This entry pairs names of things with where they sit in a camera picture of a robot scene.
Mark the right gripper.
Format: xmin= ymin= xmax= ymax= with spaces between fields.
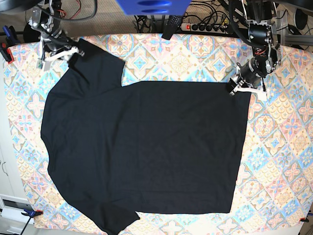
xmin=40 ymin=33 xmax=85 ymax=61

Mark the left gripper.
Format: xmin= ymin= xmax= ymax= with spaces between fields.
xmin=231 ymin=63 xmax=266 ymax=92

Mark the black T-shirt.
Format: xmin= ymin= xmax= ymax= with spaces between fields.
xmin=41 ymin=39 xmax=251 ymax=235

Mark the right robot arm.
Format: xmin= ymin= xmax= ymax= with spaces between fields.
xmin=28 ymin=0 xmax=85 ymax=66

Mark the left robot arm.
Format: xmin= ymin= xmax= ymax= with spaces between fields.
xmin=227 ymin=0 xmax=281 ymax=95

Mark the black power strip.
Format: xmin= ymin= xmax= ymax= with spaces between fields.
xmin=180 ymin=23 xmax=234 ymax=34

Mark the blue plastic box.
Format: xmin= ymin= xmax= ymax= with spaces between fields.
xmin=116 ymin=0 xmax=191 ymax=16

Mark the red clamp top left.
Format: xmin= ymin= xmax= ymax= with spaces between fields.
xmin=0 ymin=43 xmax=14 ymax=64

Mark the orange clamp bottom right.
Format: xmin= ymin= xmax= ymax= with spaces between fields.
xmin=300 ymin=217 xmax=309 ymax=223

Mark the orange clamp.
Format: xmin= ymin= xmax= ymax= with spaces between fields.
xmin=21 ymin=209 xmax=43 ymax=218
xmin=300 ymin=217 xmax=309 ymax=223

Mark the white cabinet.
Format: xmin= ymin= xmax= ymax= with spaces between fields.
xmin=0 ymin=61 xmax=29 ymax=234

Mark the orange clamp bottom left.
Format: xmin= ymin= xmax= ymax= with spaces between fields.
xmin=21 ymin=209 xmax=43 ymax=218

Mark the black mesh strap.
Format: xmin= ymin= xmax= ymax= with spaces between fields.
xmin=161 ymin=15 xmax=183 ymax=40

